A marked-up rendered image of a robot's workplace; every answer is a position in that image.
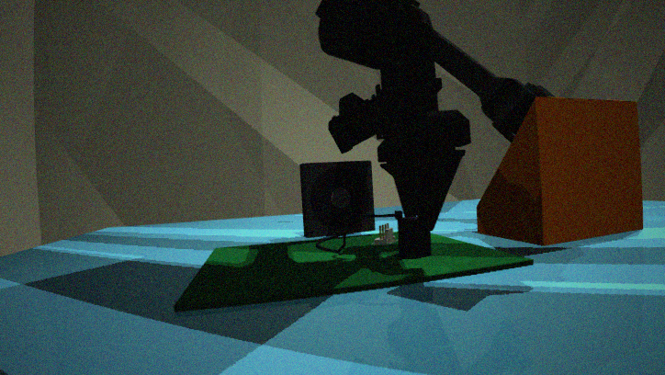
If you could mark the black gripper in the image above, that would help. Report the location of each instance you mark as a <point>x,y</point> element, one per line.
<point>419,147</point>

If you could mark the green circuit board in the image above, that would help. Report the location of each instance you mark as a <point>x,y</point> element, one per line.
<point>256,273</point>

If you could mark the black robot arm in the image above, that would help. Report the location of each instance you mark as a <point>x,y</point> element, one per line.
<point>392,35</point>

